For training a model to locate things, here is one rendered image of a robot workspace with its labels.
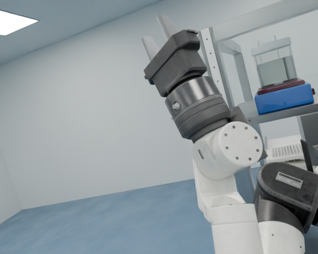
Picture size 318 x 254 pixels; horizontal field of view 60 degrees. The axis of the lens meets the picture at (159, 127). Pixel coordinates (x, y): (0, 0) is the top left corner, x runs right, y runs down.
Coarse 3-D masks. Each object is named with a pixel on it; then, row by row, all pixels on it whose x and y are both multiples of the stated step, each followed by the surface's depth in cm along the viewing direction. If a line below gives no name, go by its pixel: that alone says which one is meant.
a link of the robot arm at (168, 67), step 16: (192, 32) 45; (176, 48) 44; (192, 48) 45; (160, 64) 47; (176, 64) 44; (192, 64) 43; (160, 80) 48; (176, 80) 44; (192, 80) 42; (208, 80) 43; (176, 96) 43; (192, 96) 42; (208, 96) 42; (176, 112) 43
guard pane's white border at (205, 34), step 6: (204, 30) 101; (204, 36) 101; (204, 42) 102; (210, 42) 101; (210, 48) 101; (210, 54) 102; (210, 60) 102; (216, 60) 101; (210, 66) 103; (216, 66) 102; (216, 72) 102; (216, 78) 103; (216, 84) 103; (222, 84) 102; (222, 90) 103; (222, 96) 103
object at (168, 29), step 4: (160, 16) 47; (164, 16) 48; (160, 20) 47; (164, 20) 47; (168, 20) 48; (160, 24) 47; (164, 24) 47; (168, 24) 47; (172, 24) 48; (164, 28) 47; (168, 28) 47; (172, 28) 47; (164, 32) 47; (168, 32) 46; (172, 32) 47; (176, 32) 48; (168, 36) 46
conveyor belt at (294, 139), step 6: (282, 138) 229; (288, 138) 224; (294, 138) 219; (300, 138) 215; (270, 144) 222; (276, 144) 217; (282, 144) 213; (288, 144) 209; (294, 144) 204; (306, 168) 156
